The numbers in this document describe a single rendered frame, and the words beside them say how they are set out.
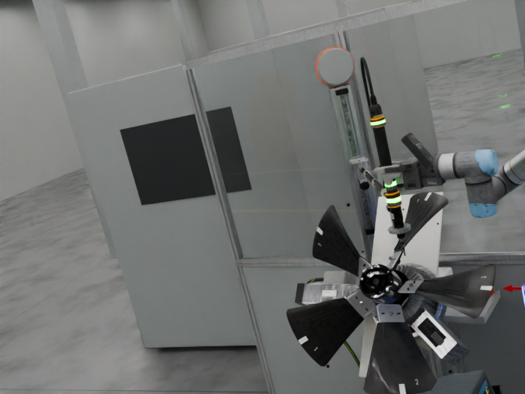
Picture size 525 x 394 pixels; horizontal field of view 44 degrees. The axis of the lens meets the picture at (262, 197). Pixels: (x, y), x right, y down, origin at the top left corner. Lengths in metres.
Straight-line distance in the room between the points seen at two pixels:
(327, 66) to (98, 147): 2.45
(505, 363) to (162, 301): 2.69
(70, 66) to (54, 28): 0.46
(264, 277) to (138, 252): 1.65
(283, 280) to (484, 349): 1.01
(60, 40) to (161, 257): 3.86
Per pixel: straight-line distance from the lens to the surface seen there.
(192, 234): 4.52
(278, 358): 3.59
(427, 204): 2.21
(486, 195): 1.94
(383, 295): 2.11
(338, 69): 2.67
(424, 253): 2.42
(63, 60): 7.96
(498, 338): 2.99
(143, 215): 4.69
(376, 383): 2.08
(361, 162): 2.61
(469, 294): 2.05
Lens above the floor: 2.02
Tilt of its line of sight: 12 degrees down
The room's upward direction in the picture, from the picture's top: 14 degrees counter-clockwise
